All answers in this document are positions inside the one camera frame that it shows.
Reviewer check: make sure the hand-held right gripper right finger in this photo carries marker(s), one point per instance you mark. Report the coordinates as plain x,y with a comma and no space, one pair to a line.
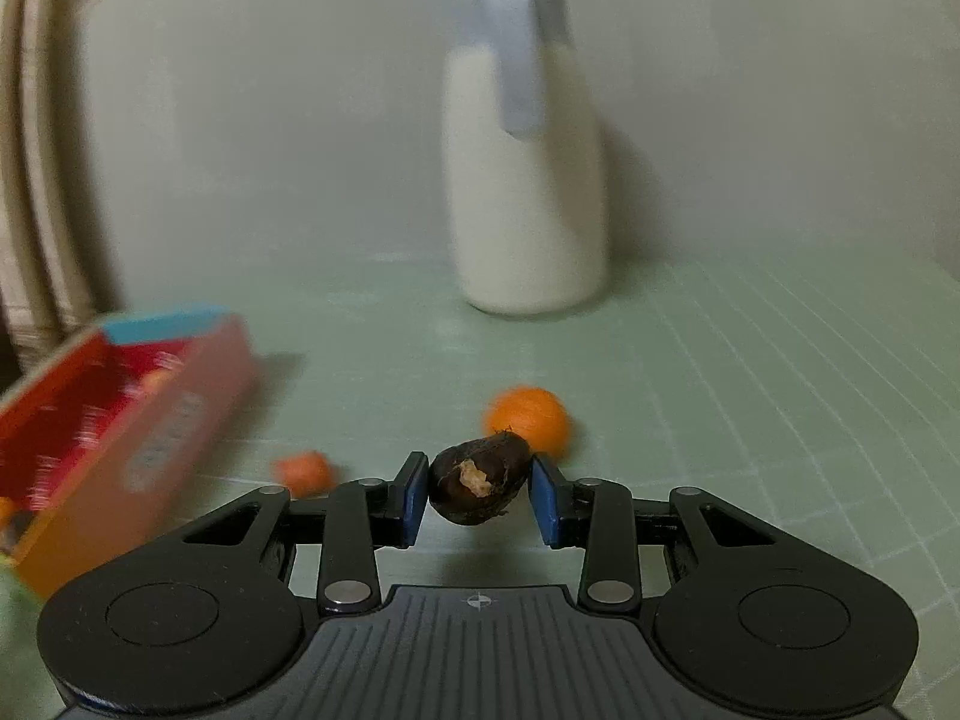
546,502

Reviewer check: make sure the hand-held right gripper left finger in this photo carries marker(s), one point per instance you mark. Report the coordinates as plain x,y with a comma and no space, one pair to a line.
411,501

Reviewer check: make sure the small dark oval fruit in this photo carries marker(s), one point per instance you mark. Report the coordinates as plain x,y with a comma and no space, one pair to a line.
469,491

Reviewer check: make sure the colourful cardboard box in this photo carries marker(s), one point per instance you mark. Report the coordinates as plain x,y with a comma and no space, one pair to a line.
112,450

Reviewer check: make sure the orange carrot chunk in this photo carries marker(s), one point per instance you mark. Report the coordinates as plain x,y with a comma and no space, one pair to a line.
304,471

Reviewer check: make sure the cream thermos jug grey lid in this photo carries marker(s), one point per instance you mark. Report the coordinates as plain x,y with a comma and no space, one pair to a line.
525,202

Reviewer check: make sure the beige satin curtain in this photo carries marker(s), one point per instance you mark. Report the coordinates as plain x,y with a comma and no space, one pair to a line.
45,165

